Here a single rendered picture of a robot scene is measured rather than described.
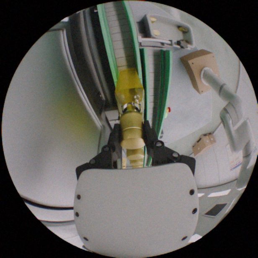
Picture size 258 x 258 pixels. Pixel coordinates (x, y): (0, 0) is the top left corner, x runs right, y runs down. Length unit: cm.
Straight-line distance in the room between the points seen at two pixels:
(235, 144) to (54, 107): 50
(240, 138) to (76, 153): 50
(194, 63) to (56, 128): 56
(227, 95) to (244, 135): 17
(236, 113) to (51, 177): 51
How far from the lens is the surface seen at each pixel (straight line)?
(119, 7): 43
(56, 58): 21
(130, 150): 15
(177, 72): 55
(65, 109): 19
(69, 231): 23
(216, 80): 47
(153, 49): 34
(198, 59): 51
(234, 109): 38
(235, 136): 38
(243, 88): 372
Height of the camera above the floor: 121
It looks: 36 degrees down
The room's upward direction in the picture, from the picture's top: 177 degrees clockwise
